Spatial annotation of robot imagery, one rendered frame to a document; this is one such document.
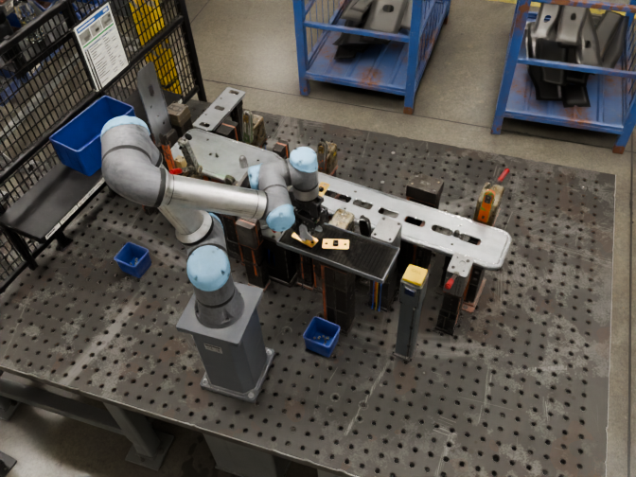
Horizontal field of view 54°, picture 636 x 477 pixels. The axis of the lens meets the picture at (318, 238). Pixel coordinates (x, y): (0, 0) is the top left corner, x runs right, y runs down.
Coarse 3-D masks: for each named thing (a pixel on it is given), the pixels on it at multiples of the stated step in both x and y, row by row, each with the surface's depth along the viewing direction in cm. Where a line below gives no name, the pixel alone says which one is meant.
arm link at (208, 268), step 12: (192, 252) 178; (204, 252) 175; (216, 252) 175; (192, 264) 173; (204, 264) 173; (216, 264) 173; (228, 264) 175; (192, 276) 171; (204, 276) 171; (216, 276) 171; (228, 276) 175; (204, 288) 173; (216, 288) 173; (228, 288) 178; (204, 300) 178; (216, 300) 177
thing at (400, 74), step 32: (352, 0) 434; (384, 0) 413; (416, 0) 353; (448, 0) 468; (352, 32) 383; (384, 32) 378; (416, 32) 368; (320, 64) 428; (352, 64) 425; (384, 64) 425; (416, 64) 387
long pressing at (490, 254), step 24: (192, 144) 254; (216, 144) 254; (240, 144) 253; (216, 168) 244; (240, 168) 244; (336, 192) 234; (360, 192) 233; (384, 192) 233; (360, 216) 225; (384, 216) 225; (408, 216) 225; (432, 216) 224; (456, 216) 224; (408, 240) 217; (432, 240) 217; (456, 240) 216; (504, 240) 215; (480, 264) 209
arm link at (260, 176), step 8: (280, 160) 172; (248, 168) 171; (256, 168) 169; (264, 168) 169; (272, 168) 169; (280, 168) 169; (288, 168) 169; (256, 176) 168; (264, 176) 168; (272, 176) 167; (280, 176) 168; (288, 176) 170; (256, 184) 168; (264, 184) 166; (272, 184) 165; (280, 184) 166; (288, 184) 171
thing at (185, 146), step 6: (180, 138) 224; (186, 138) 225; (180, 144) 224; (186, 144) 224; (186, 150) 226; (192, 150) 228; (186, 156) 230; (192, 156) 230; (186, 162) 233; (192, 162) 231
